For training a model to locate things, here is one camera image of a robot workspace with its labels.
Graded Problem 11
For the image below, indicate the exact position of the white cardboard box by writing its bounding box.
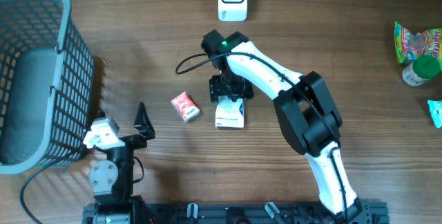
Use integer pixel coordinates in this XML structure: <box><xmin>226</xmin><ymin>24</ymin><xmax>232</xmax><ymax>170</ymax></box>
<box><xmin>215</xmin><ymin>96</ymin><xmax>244</xmax><ymax>129</ymax></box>

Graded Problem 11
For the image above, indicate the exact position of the red white tissue pack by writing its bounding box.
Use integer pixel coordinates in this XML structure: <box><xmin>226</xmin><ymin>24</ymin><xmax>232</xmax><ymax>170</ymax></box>
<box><xmin>171</xmin><ymin>92</ymin><xmax>200</xmax><ymax>122</ymax></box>

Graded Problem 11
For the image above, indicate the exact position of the Haribo worms candy bag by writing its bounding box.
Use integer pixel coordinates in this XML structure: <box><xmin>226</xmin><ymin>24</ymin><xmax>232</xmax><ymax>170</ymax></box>
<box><xmin>394</xmin><ymin>21</ymin><xmax>441</xmax><ymax>65</ymax></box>

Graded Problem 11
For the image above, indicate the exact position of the green lid spice jar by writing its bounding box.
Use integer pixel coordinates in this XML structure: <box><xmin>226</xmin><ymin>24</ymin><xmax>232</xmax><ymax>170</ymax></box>
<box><xmin>402</xmin><ymin>55</ymin><xmax>441</xmax><ymax>86</ymax></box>

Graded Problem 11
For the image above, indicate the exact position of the mint green tissue pack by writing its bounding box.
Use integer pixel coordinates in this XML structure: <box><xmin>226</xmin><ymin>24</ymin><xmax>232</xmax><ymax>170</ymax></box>
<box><xmin>427</xmin><ymin>100</ymin><xmax>442</xmax><ymax>129</ymax></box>

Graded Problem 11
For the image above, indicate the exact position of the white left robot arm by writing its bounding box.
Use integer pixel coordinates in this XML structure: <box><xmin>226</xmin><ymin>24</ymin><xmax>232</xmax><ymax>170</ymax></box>
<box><xmin>82</xmin><ymin>102</ymin><xmax>156</xmax><ymax>224</ymax></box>

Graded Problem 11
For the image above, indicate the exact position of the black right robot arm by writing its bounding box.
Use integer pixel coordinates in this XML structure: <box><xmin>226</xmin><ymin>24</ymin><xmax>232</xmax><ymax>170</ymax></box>
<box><xmin>201</xmin><ymin>30</ymin><xmax>362</xmax><ymax>223</ymax></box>

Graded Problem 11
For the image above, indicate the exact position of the grey plastic shopping basket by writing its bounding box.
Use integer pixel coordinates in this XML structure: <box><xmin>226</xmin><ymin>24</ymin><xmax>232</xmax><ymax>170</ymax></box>
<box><xmin>1</xmin><ymin>0</ymin><xmax>95</xmax><ymax>175</ymax></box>

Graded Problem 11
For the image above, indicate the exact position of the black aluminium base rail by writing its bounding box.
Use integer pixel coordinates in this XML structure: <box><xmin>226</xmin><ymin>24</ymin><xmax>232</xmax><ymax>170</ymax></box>
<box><xmin>81</xmin><ymin>202</ymin><xmax>390</xmax><ymax>224</ymax></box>

